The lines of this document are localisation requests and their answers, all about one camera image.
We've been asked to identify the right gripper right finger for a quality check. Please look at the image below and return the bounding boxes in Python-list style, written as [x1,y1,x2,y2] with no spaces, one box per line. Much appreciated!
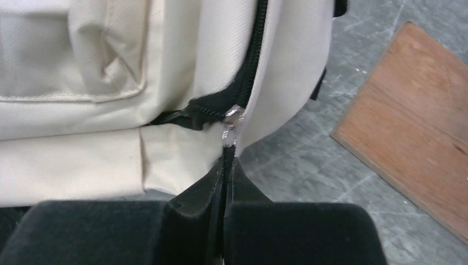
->
[224,160,387,264]

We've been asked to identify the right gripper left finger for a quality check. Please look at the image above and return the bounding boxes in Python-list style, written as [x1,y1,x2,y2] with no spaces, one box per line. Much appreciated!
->
[1,160,224,264]

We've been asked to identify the beige canvas backpack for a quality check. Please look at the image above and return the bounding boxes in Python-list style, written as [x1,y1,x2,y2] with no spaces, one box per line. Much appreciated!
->
[1,1,347,207]

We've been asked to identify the wooden board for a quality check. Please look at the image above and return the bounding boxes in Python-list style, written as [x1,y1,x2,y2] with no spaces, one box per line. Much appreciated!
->
[331,21,467,242]

